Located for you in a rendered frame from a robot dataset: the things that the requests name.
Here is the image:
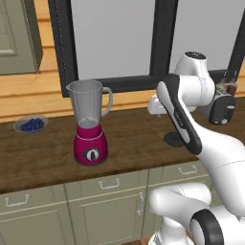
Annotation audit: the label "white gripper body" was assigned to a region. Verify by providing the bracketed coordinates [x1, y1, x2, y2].
[146, 95, 169, 117]

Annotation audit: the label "magenta blender with clear jar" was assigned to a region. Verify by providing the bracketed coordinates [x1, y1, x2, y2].
[65, 78, 114, 167]

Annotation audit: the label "olive drawer front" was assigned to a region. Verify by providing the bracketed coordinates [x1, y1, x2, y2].
[0, 184, 69, 215]
[147, 160, 212, 188]
[64, 169, 149, 201]

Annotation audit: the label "blueberries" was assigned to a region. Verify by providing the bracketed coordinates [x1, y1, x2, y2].
[19, 117, 45, 133]

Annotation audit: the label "grey glass bowl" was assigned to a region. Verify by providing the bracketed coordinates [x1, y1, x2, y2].
[12, 114, 50, 135]

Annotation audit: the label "silver drawer handle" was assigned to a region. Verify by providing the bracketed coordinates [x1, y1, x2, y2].
[4, 193, 31, 208]
[98, 177, 122, 190]
[177, 165, 198, 176]

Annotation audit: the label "silver door handle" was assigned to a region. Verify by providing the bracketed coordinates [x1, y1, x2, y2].
[136, 191, 145, 217]

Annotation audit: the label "black window frame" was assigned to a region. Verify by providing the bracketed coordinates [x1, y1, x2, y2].
[47, 0, 245, 99]

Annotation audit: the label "olive wall cupboard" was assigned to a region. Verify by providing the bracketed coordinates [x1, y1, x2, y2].
[0, 0, 44, 77]

